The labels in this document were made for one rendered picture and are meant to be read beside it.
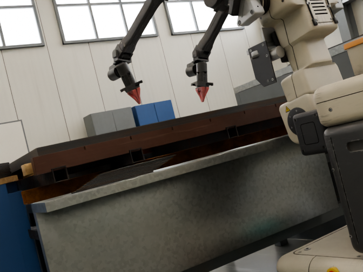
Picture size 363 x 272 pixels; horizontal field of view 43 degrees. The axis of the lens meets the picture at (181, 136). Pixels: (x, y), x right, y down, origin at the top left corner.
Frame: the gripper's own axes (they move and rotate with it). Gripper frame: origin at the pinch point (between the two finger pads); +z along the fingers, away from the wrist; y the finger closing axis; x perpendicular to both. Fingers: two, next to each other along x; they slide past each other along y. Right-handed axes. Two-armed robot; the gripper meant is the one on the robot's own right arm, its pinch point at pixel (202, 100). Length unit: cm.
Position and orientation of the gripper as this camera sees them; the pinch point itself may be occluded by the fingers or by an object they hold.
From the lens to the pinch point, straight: 241.5
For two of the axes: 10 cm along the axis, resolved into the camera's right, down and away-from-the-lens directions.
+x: 4.7, -1.1, -8.7
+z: 0.2, 9.9, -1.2
